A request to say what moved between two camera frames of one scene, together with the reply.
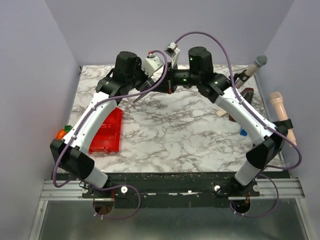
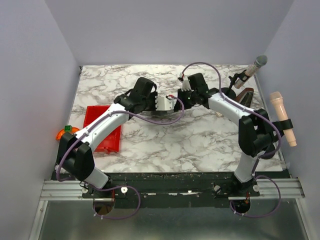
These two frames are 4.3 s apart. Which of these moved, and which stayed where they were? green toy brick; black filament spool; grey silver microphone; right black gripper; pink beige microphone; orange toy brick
Moved: right black gripper; black filament spool
Stayed: green toy brick; grey silver microphone; pink beige microphone; orange toy brick
